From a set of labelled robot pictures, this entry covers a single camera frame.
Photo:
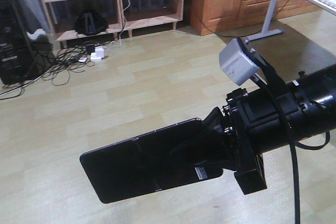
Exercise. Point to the black smartphone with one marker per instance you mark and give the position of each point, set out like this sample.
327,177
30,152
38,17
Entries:
144,164

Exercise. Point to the black computer tower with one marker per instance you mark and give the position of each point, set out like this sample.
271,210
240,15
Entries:
17,60

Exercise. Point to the white floor adapter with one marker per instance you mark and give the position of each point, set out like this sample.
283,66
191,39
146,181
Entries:
98,54

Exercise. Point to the wooden drawer cabinet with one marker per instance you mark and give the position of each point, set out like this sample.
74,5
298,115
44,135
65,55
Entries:
209,16

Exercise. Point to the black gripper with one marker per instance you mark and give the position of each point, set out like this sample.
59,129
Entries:
258,129

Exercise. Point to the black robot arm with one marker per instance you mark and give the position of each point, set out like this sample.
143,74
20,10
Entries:
309,106

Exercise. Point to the black bag on shelf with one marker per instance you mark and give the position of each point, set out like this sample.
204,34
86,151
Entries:
89,23

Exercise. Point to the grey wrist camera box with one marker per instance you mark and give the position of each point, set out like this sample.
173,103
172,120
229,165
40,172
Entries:
235,63

